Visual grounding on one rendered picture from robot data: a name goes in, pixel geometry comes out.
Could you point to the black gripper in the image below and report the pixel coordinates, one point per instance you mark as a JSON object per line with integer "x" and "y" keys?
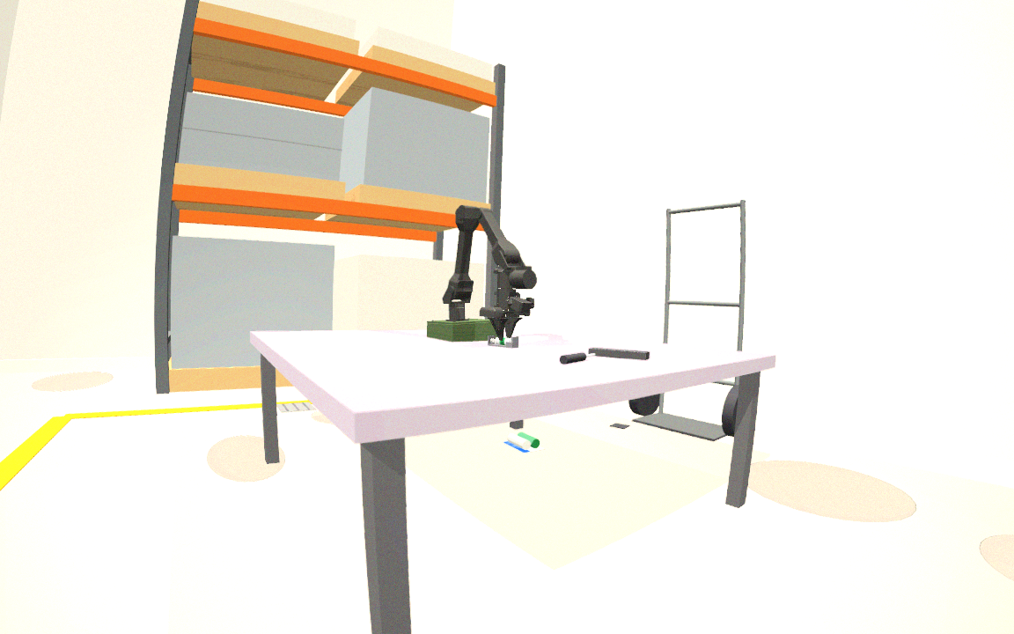
{"x": 497, "y": 314}

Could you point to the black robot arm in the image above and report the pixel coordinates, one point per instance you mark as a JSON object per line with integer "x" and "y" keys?
{"x": 512, "y": 273}

